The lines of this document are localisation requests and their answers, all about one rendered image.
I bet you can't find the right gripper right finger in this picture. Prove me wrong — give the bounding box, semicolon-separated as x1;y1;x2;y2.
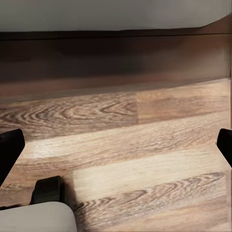
217;129;232;167

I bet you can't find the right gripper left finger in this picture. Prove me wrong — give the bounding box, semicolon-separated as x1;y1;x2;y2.
0;129;25;187

